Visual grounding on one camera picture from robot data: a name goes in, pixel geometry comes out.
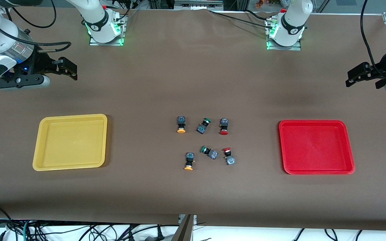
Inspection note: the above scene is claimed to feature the teal cable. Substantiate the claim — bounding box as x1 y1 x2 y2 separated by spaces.
21 219 34 241

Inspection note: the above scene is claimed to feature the red push button switch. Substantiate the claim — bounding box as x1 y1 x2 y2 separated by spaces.
219 118 230 136
222 147 236 166

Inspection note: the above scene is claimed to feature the aluminium profile beam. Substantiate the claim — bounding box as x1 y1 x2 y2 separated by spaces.
175 0 223 10

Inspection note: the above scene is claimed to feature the small metal bracket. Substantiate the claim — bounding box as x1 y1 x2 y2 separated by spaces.
178 214 197 225

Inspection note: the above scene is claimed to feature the green push button switch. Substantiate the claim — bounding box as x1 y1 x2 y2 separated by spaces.
196 118 212 135
200 145 219 160

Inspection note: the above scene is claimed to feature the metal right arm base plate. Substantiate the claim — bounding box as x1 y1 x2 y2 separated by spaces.
89 17 125 46

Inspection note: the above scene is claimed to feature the table support post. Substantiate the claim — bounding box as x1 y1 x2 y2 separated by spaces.
171 214 194 241

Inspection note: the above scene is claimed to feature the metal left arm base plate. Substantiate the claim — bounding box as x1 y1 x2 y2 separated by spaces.
266 18 302 51

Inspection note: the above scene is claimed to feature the yellow plastic tray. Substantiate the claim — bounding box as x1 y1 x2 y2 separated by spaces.
33 114 108 171

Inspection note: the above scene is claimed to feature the red plastic tray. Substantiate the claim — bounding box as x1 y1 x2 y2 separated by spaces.
278 120 356 175

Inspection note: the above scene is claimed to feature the black cable on table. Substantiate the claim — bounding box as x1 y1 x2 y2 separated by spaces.
208 9 274 26

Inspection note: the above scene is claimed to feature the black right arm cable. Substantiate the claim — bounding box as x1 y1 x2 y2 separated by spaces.
0 0 72 54
10 0 57 28

